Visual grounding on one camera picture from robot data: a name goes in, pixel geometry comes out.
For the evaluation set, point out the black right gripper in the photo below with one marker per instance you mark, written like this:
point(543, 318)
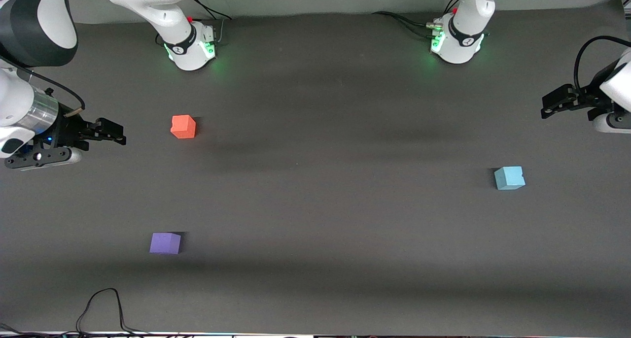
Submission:
point(67, 130)

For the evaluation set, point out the light blue foam block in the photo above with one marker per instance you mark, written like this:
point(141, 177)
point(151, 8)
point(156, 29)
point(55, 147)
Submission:
point(509, 178)

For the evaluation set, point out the dark grey table mat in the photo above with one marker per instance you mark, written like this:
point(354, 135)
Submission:
point(345, 205)

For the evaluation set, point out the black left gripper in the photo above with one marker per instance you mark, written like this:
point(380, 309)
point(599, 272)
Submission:
point(587, 97)

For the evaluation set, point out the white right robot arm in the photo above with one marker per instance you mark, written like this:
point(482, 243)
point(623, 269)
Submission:
point(148, 3)

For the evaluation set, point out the purple foam block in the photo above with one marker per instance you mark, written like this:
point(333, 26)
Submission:
point(165, 243)

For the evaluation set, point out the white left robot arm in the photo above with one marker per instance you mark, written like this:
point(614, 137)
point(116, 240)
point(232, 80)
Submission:
point(468, 13)

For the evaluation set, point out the orange foam block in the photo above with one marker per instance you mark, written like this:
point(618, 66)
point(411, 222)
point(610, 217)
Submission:
point(183, 126)

